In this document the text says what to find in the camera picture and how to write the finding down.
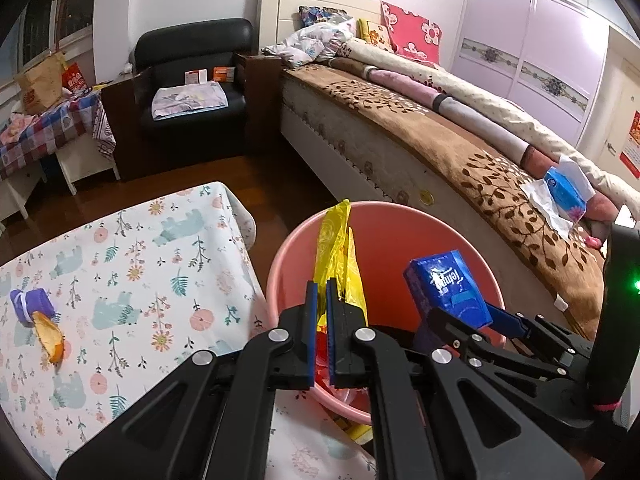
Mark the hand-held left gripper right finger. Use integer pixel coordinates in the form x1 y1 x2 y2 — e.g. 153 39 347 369
326 277 586 480

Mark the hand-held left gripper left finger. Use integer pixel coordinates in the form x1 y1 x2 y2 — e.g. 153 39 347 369
56 280 319 480

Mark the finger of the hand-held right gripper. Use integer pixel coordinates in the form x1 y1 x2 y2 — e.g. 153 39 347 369
414 307 483 363
481 301 597 382

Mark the blue tissue pack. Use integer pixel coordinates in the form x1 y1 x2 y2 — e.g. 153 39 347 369
403 249 494 330

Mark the yellow plastic bag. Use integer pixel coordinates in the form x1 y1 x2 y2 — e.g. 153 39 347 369
311 199 369 335

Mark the pink plastic bucket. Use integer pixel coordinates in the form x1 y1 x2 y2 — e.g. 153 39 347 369
266 201 506 426

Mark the yellow paper packet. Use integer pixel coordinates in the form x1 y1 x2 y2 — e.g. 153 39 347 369
345 417 374 444

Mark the white tissue sheet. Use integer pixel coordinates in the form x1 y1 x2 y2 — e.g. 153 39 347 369
520 180 574 239

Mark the blue soft tissue packet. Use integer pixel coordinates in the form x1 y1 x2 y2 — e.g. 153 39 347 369
542 155 597 222

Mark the smartphone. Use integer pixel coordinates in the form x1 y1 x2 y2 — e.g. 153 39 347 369
612 205 640 232

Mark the floral tablecloth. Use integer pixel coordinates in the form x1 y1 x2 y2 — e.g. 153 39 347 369
0 181 376 480

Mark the bed with cream headboard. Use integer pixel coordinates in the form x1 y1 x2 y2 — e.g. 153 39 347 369
258 0 640 342

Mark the brown leaf-pattern blanket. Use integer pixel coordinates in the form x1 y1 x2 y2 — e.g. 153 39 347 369
282 62 609 342

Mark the cream floral quilt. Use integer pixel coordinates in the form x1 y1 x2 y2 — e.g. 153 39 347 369
330 37 632 211

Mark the pink folded quilt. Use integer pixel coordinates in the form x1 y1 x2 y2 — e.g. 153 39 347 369
367 67 561 173

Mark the pale printed cushion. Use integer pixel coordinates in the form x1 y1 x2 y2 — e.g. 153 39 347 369
151 82 230 122

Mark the cream door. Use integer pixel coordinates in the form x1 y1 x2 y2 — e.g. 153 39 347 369
577 27 640 182

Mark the orange peel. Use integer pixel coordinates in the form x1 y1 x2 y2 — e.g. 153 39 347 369
32 311 67 364

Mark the crumpled white floral duvet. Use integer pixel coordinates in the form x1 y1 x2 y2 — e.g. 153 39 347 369
262 16 356 69

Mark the white side table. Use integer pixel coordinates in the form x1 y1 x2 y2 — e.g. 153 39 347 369
55 135 121 196

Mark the lilac sliding wardrobe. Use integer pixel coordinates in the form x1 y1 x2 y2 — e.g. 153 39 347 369
450 0 609 144

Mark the purple wrapper with white band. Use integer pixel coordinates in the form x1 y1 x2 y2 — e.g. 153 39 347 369
10 287 54 329

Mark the yellow pillow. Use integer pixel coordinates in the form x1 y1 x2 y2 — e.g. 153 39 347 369
356 17 396 52

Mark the black leather armchair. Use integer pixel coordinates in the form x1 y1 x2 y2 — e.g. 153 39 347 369
134 18 254 144

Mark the red flower-print pillow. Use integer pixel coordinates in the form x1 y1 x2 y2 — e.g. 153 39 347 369
381 1 444 65

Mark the blue floral pillow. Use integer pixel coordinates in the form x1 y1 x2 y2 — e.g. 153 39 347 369
298 6 354 29

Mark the side table with plaid cloth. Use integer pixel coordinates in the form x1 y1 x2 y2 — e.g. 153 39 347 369
0 95 116 181

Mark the red paper bag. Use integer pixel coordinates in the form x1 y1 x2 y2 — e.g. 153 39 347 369
61 62 87 94

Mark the pink cloth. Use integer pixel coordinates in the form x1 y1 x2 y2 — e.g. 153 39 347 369
0 112 39 144

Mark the dark window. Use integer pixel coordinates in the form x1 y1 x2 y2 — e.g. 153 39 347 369
0 0 101 77

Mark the red wall calendar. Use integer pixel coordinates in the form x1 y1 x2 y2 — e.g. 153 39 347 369
619 110 640 179

